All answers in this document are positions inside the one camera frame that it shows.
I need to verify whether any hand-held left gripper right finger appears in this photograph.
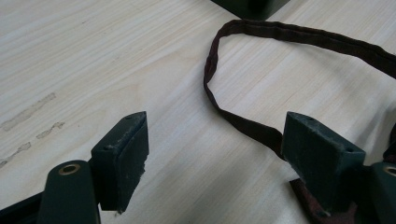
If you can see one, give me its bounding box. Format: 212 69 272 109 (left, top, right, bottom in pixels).
281 110 366 217

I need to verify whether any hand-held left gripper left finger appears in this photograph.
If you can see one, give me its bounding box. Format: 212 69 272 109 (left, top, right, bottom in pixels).
91 110 150 215

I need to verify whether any dark bow tie with strap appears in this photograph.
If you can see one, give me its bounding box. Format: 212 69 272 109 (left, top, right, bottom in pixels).
203 19 396 224

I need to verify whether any black rack with wooden base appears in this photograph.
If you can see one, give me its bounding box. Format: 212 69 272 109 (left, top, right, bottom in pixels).
210 0 291 21

